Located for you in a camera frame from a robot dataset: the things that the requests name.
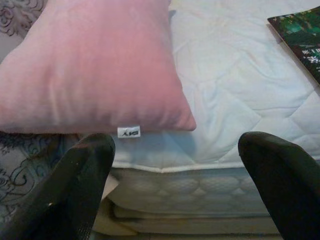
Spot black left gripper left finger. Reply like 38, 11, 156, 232
0, 132, 116, 240

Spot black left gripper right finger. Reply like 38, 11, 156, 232
237, 132, 320, 240

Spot pink pillow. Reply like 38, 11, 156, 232
0, 0, 198, 139

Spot dark book with red cover art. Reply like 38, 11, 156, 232
266, 6, 320, 87

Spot white patterned mattress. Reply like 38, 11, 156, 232
106, 166, 276, 216

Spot beige bed base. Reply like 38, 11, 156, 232
94, 199, 278, 236

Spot white quilted mattress pad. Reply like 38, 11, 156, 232
111, 0, 320, 174

